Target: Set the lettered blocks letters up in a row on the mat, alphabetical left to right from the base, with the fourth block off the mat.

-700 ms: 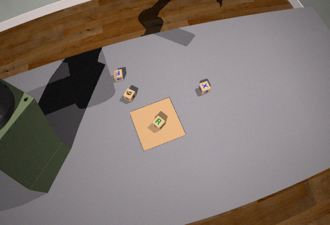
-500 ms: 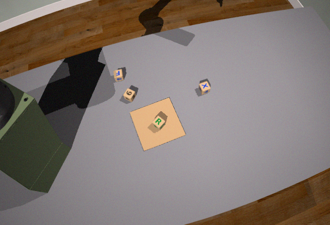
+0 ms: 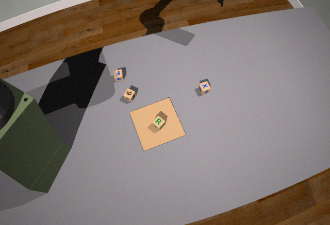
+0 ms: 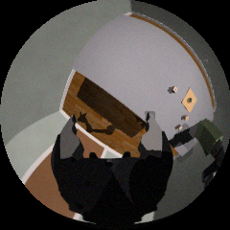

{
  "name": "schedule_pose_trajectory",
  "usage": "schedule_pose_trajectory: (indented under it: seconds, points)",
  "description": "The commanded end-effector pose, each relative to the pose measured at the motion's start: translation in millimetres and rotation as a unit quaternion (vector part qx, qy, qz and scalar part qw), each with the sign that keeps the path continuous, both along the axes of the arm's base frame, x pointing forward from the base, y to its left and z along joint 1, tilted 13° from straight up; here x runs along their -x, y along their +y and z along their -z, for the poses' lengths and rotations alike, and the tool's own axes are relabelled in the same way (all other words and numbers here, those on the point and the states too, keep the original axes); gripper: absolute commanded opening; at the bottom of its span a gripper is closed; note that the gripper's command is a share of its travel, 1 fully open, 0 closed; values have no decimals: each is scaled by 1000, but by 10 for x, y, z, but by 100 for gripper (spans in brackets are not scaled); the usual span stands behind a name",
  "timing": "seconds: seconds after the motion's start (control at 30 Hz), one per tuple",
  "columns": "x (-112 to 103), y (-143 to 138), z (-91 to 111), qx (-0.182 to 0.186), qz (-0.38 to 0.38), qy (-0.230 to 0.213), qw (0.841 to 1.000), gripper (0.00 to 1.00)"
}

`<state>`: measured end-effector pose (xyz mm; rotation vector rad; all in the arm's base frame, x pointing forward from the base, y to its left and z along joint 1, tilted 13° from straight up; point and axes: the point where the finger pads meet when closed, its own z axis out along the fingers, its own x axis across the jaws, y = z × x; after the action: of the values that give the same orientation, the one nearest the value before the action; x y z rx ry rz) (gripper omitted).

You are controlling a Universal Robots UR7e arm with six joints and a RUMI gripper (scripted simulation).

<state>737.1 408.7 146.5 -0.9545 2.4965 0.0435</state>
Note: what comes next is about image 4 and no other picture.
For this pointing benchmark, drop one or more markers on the tan square mat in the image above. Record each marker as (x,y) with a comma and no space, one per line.
(186,102)

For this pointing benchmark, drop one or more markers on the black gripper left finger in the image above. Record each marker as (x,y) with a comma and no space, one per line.
(67,149)

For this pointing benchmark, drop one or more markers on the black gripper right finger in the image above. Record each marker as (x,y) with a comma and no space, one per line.
(155,148)

